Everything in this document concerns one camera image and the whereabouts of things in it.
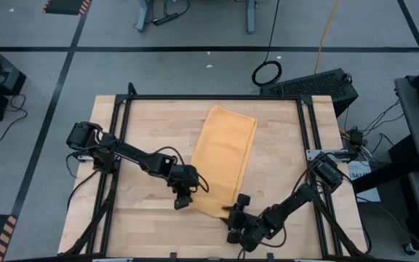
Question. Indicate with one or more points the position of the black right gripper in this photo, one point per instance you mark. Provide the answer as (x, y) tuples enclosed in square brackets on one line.
[(247, 229)]

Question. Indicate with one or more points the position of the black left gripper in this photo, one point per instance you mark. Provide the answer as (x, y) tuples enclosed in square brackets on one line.
[(184, 178)]

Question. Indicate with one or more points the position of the orange waffle weave towel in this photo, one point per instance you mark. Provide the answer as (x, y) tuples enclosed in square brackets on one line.
[(224, 156)]

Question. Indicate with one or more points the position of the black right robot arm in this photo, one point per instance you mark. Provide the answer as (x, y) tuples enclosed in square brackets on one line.
[(293, 200)]

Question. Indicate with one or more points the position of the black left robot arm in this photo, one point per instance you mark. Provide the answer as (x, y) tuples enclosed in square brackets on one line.
[(136, 156)]

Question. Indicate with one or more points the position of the white paper label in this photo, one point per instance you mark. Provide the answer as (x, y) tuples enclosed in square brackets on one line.
[(360, 172)]

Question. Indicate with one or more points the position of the black power adapter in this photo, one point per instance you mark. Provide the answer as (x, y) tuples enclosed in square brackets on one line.
[(356, 137)]

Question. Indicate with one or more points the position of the black perforated computer tower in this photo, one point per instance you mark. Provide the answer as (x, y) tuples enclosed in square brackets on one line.
[(311, 87)]

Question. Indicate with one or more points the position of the black power strip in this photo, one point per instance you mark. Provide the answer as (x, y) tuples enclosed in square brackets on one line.
[(166, 19)]

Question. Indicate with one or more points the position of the grey desk leg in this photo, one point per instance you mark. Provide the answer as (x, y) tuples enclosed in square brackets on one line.
[(144, 14), (250, 18)]

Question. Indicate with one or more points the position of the black side table base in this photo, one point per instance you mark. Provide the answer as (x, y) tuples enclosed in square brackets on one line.
[(398, 160)]

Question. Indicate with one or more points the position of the black caster wheel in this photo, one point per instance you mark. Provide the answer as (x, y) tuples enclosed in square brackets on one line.
[(409, 249)]

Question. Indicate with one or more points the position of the black metal table frame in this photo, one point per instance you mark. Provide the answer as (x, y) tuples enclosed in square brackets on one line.
[(195, 97)]

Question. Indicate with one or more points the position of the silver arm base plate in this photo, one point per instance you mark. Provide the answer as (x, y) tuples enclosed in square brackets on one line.
[(313, 154)]

